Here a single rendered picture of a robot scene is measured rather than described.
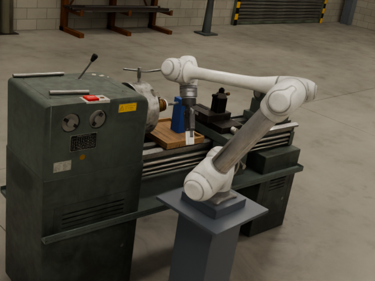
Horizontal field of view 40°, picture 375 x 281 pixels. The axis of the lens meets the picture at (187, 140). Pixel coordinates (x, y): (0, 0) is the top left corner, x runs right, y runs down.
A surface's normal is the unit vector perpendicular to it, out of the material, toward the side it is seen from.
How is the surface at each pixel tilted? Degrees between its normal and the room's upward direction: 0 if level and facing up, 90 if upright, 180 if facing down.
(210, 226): 0
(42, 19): 90
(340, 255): 0
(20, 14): 90
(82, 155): 90
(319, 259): 0
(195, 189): 96
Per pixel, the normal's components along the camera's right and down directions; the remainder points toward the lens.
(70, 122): 0.63, 0.37
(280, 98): -0.38, 0.22
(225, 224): 0.14, -0.91
